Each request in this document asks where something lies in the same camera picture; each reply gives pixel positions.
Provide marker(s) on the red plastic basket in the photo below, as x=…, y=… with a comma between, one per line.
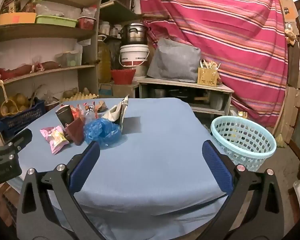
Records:
x=123, y=77

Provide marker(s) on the small red basket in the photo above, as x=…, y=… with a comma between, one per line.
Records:
x=86, y=23

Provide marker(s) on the cardboard box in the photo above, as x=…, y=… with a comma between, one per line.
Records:
x=287, y=5

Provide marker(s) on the silver printed snack bag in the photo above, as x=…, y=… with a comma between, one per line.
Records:
x=115, y=115

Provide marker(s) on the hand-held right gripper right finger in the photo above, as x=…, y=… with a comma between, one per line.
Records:
x=217, y=165

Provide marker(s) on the low wooden shelf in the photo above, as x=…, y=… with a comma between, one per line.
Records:
x=185, y=85

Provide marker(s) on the clear plastic container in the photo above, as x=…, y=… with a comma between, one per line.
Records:
x=68, y=59

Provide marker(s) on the tall wooden shelf unit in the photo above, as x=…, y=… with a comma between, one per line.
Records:
x=40, y=33

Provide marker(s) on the metal cooking pot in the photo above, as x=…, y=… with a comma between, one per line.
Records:
x=134, y=33

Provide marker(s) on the yellow plastic tray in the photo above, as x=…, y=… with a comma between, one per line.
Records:
x=16, y=18

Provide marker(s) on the light blue plastic basket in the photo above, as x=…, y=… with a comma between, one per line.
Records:
x=242, y=140

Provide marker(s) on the white plastic bucket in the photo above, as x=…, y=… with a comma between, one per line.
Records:
x=133, y=56

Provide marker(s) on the cardboard sheets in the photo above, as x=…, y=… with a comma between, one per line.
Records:
x=293, y=100

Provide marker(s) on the brown paper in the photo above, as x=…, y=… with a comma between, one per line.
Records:
x=101, y=106

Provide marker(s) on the green plastic tray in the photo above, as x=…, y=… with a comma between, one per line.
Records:
x=56, y=21

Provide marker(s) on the large yellow oil jug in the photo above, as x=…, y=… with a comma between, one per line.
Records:
x=104, y=62

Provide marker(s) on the maroon snack packet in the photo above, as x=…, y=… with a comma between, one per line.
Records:
x=76, y=131

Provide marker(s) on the red mesh bags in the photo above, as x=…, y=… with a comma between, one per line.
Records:
x=22, y=68

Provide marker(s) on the pink snack packet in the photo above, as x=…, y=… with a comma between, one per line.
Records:
x=55, y=138

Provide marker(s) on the cardboard egg tray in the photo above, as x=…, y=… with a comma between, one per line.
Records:
x=80, y=97

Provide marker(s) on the blue plastic bag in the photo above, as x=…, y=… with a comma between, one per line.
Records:
x=102, y=132

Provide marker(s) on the blue tablecloth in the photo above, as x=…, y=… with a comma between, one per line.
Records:
x=150, y=160

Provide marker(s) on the grey fabric bag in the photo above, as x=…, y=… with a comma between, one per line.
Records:
x=173, y=60

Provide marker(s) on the black snack packet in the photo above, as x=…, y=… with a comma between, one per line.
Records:
x=64, y=116

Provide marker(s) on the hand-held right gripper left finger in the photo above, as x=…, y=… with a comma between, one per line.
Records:
x=85, y=165

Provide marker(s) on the wooden utensil holder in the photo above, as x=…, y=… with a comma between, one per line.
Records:
x=207, y=77

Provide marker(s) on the red striped cloth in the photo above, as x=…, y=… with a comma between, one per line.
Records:
x=227, y=42

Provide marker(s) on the black and white candy wrapper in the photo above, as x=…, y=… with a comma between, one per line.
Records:
x=90, y=108

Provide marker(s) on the dark blue plastic crate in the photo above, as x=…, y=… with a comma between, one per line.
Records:
x=22, y=120

